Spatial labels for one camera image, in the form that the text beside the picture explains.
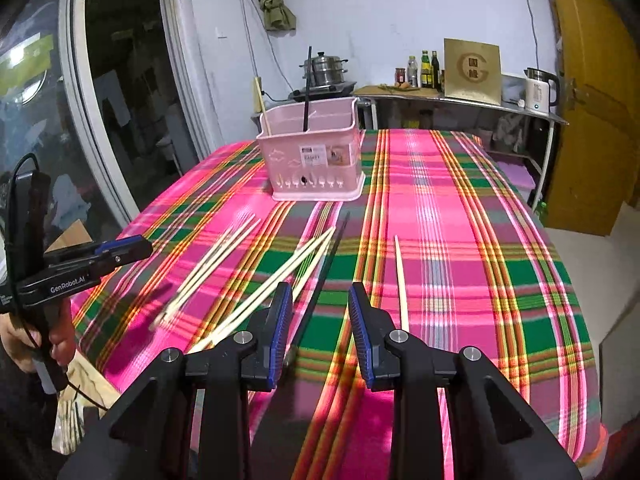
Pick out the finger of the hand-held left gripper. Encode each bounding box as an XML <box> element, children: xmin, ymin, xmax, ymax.
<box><xmin>44</xmin><ymin>249</ymin><xmax>123</xmax><ymax>279</ymax></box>
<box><xmin>92</xmin><ymin>235</ymin><xmax>154</xmax><ymax>264</ymax></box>

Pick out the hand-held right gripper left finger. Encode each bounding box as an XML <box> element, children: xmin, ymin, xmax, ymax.
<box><xmin>57</xmin><ymin>281</ymin><xmax>296</xmax><ymax>480</ymax></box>

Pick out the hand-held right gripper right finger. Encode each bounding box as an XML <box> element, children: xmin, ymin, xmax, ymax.
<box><xmin>347</xmin><ymin>281</ymin><xmax>583</xmax><ymax>480</ymax></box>

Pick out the black chopstick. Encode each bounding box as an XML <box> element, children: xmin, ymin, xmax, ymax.
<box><xmin>286</xmin><ymin>211</ymin><xmax>351</xmax><ymax>362</ymax></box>
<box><xmin>301</xmin><ymin>46</ymin><xmax>314</xmax><ymax>132</ymax></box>

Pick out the pink plastic basket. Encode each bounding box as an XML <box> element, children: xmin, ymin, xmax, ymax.
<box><xmin>256</xmin><ymin>96</ymin><xmax>367</xmax><ymax>203</ymax></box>

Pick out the person's left forearm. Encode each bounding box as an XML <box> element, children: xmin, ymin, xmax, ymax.
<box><xmin>0</xmin><ymin>360</ymin><xmax>68</xmax><ymax>480</ymax></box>

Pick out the person's left hand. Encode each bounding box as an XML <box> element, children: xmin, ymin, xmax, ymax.
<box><xmin>0</xmin><ymin>300</ymin><xmax>77</xmax><ymax>374</ymax></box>

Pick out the cardboard box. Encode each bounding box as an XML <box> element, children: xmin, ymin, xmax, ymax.
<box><xmin>44</xmin><ymin>219</ymin><xmax>92</xmax><ymax>254</ymax></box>

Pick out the pink plaid blanket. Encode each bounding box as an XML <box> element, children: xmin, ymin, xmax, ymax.
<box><xmin>70</xmin><ymin>127</ymin><xmax>609</xmax><ymax>480</ymax></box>

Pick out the tan woven sack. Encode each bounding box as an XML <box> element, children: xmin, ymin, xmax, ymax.
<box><xmin>51</xmin><ymin>354</ymin><xmax>122</xmax><ymax>457</ymax></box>

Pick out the white hanging garment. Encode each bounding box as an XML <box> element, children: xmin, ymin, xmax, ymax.
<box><xmin>94</xmin><ymin>69</ymin><xmax>135</xmax><ymax>128</ymax></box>

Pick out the purple storage box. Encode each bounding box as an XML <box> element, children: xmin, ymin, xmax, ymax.
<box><xmin>492</xmin><ymin>156</ymin><xmax>537</xmax><ymax>192</ymax></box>

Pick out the black induction cooker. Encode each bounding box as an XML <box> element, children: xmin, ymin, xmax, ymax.
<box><xmin>289</xmin><ymin>81</ymin><xmax>359</xmax><ymax>102</ymax></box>

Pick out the wooden cutting board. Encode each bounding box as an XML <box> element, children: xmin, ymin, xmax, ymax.
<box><xmin>352</xmin><ymin>83</ymin><xmax>444</xmax><ymax>96</ymax></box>

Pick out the steel kitchen table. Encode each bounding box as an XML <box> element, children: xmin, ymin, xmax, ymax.
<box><xmin>357</xmin><ymin>91</ymin><xmax>571</xmax><ymax>206</ymax></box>

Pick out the steel steamer pot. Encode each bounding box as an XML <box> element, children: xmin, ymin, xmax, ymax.
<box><xmin>300</xmin><ymin>51</ymin><xmax>349</xmax><ymax>87</ymax></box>

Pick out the gold paper gift bag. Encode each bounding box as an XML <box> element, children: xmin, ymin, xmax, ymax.
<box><xmin>443</xmin><ymin>37</ymin><xmax>503</xmax><ymax>106</ymax></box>

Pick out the white box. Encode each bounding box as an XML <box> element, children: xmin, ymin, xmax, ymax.
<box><xmin>501</xmin><ymin>74</ymin><xmax>526</xmax><ymax>107</ymax></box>

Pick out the white electric kettle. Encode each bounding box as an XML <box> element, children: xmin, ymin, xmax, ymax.
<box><xmin>523</xmin><ymin>67</ymin><xmax>560</xmax><ymax>111</ymax></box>

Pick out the yellow wooden door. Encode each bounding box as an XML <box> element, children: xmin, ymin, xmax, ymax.
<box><xmin>542</xmin><ymin>0</ymin><xmax>640</xmax><ymax>237</ymax></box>

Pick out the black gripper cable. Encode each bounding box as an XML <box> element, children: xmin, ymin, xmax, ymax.
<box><xmin>5</xmin><ymin>152</ymin><xmax>108</xmax><ymax>411</ymax></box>

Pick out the white sliding door frame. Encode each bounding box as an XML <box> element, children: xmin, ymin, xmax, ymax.
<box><xmin>59</xmin><ymin>0</ymin><xmax>226</xmax><ymax>226</ymax></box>

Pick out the grey power strip cable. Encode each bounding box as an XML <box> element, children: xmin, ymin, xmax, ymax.
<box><xmin>238</xmin><ymin>0</ymin><xmax>297</xmax><ymax>103</ymax></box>

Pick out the grey wall cable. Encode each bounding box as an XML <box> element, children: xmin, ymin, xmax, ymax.
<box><xmin>514</xmin><ymin>0</ymin><xmax>545</xmax><ymax>70</ymax></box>

